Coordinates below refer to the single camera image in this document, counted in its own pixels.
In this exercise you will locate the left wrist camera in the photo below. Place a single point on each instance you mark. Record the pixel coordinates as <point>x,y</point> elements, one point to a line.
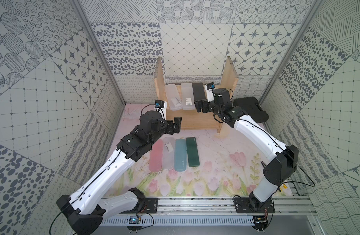
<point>160,105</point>

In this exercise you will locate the frosted barcode pencil case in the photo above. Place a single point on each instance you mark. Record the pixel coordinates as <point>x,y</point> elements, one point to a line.
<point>187,96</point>

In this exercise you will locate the wooden two-tier shelf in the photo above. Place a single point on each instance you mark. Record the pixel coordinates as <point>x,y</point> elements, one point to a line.
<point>191,119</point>

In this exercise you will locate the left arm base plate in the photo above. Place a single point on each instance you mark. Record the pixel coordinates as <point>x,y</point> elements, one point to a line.
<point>147,205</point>

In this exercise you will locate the black plastic tool case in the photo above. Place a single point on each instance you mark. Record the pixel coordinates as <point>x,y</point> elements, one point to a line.
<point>250,106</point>

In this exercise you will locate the light blue pencil case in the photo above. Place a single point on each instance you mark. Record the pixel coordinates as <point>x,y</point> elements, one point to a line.
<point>180,157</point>

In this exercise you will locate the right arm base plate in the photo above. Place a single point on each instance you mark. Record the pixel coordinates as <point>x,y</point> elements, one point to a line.
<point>252,205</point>

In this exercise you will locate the clear pencil case with label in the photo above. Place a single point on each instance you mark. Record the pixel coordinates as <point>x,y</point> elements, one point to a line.
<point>168,153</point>

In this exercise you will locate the dark green pencil case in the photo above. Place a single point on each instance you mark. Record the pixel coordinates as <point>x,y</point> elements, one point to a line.
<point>192,152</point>

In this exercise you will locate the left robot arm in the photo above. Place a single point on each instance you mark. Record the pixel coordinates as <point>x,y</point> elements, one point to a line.
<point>128,151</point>

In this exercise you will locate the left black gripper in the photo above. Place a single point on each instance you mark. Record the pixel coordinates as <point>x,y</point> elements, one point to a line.
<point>170,126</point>

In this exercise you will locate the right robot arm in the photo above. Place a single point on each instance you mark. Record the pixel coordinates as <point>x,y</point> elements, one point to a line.
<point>283,159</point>

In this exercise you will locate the pink pencil case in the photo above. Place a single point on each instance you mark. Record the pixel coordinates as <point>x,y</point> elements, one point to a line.
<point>156,155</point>

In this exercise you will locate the black pencil case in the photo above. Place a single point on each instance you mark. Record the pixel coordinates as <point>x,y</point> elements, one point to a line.
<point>198,92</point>

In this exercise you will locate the frosted clear pencil case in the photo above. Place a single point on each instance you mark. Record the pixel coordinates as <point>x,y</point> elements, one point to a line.
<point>173,97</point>

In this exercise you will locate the white vented cable duct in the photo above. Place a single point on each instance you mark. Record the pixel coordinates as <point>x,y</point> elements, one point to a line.
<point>176,220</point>

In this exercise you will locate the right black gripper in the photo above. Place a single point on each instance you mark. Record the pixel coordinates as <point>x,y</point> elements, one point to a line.
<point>199,106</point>

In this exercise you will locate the aluminium mounting rail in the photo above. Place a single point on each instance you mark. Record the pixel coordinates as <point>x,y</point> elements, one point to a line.
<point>284,205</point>

